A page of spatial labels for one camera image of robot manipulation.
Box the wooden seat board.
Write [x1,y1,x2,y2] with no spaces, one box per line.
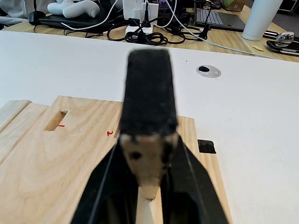
[0,95,199,224]

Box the black phone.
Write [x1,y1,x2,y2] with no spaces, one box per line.
[266,31,299,56]

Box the white headset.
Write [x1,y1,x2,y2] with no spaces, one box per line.
[47,0,100,19]

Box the black laptop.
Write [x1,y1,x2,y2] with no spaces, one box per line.
[38,13,110,30]

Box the grey laptop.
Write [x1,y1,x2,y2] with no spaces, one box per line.
[194,8,246,33]

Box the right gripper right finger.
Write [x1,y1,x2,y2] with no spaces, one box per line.
[161,132,229,224]

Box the black cable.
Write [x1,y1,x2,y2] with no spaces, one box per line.
[107,22,187,47]

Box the wooden bar with black cap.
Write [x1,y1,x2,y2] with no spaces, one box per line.
[197,139,233,224]

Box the white power strip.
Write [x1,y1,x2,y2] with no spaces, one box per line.
[125,24,155,35]

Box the white cable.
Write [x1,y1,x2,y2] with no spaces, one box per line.
[167,0,299,60]
[61,0,119,30]

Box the white charger block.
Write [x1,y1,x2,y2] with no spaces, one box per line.
[122,0,159,21]

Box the white bottle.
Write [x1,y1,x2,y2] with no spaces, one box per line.
[241,0,282,42]

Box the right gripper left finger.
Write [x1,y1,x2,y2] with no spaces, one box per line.
[71,134,139,224]

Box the wooden leg with black cap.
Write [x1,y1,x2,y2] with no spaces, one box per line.
[118,48,180,224]

